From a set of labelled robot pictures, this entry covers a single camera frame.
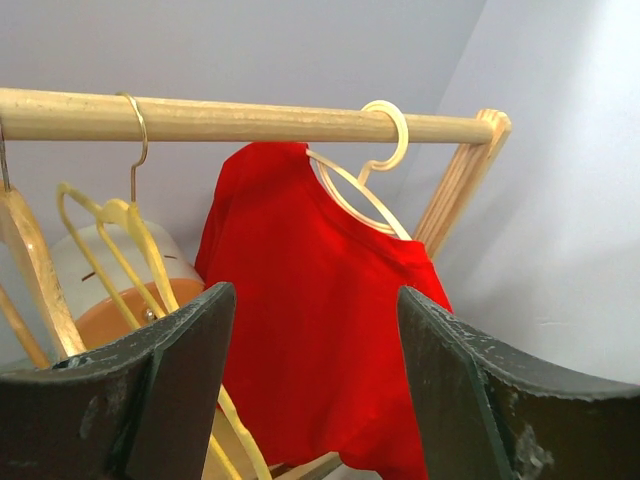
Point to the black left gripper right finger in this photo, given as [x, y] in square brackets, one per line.
[486, 410]

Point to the wooden hanger with metal hook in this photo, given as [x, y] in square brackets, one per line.
[21, 233]

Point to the red t shirt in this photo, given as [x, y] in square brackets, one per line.
[315, 363]

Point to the cream plastic hanger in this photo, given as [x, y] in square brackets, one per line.
[391, 226]

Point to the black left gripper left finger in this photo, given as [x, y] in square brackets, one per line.
[141, 407]

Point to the wooden clothes rack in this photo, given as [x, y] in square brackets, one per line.
[60, 116]

